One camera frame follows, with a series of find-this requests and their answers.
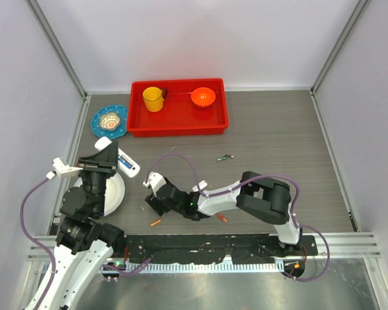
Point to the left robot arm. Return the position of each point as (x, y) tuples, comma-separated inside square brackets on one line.
[(82, 243)]

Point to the orange battery front left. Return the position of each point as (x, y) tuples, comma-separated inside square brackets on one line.
[(155, 223)]

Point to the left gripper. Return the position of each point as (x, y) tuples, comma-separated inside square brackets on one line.
[(105, 160)]

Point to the white paper plate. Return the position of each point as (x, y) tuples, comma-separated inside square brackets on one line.
[(114, 193)]

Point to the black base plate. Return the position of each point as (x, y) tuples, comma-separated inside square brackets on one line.
[(205, 249)]

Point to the yellow mug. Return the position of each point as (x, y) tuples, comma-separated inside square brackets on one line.
[(154, 98)]

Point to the orange battery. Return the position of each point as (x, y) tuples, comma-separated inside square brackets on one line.
[(222, 218), (155, 223)]

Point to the orange battery right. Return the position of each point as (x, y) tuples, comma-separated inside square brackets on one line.
[(222, 218)]

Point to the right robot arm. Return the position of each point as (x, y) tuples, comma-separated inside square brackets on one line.
[(265, 198)]

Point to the blue dotted plate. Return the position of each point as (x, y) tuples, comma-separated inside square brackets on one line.
[(120, 131)]

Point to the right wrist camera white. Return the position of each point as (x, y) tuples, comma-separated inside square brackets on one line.
[(154, 182)]

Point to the red plastic tray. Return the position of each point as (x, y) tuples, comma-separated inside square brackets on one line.
[(179, 115)]

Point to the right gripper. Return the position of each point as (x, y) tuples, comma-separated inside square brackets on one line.
[(157, 205)]

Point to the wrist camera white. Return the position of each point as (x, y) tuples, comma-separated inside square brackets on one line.
[(154, 182), (62, 170)]

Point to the small patterned bowl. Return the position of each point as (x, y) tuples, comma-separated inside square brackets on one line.
[(109, 121)]

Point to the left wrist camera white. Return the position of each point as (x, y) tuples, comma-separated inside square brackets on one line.
[(62, 170)]

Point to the white battery cover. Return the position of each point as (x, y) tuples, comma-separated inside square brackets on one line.
[(200, 186)]

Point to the aluminium frame rail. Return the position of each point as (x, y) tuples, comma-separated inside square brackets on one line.
[(341, 245)]

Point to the orange bowl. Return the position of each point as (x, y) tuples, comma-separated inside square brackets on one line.
[(203, 97)]

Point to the white slotted cable duct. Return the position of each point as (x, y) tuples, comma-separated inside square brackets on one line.
[(224, 267)]

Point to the white remote control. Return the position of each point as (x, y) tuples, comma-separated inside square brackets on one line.
[(131, 173)]

